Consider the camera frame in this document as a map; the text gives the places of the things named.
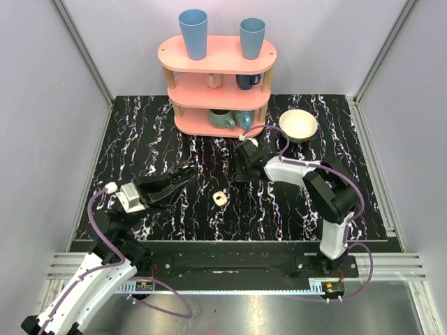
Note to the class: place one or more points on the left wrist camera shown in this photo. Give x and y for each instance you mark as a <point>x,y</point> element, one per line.
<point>129,198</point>

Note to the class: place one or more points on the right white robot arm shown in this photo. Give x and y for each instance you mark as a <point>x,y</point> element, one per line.
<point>336,197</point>

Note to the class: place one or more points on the pink three-tier wooden shelf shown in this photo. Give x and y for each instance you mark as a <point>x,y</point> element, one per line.
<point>192,99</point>

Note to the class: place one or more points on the cream bowl with dark rim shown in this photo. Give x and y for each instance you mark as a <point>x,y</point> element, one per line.
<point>299,125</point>

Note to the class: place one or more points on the cream earbud charging case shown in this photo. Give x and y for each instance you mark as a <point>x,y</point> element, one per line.
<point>220,198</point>

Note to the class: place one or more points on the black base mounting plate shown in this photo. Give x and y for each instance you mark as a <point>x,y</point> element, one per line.
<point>245,265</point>

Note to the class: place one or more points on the large blue plastic cup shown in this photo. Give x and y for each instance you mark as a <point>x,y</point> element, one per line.
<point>193,25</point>

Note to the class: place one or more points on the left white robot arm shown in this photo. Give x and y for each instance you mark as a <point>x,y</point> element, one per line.
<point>116,256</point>

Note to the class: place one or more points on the dark blue ceramic mug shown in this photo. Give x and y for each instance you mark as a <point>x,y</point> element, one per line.
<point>246,82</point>

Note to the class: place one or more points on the green speckled ceramic mug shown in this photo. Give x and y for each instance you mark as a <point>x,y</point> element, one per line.
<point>222,118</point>

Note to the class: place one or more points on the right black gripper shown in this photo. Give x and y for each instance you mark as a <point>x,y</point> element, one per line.
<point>239,176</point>

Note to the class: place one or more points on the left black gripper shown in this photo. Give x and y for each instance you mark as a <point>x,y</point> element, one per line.
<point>147,190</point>

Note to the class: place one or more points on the small blue plastic cup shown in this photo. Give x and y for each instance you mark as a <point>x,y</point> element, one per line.
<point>252,32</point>

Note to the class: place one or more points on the light blue butterfly mug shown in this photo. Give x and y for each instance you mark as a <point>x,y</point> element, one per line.
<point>244,119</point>

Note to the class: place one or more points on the pink ceramic mug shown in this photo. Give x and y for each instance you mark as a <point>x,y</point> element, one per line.
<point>213,80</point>

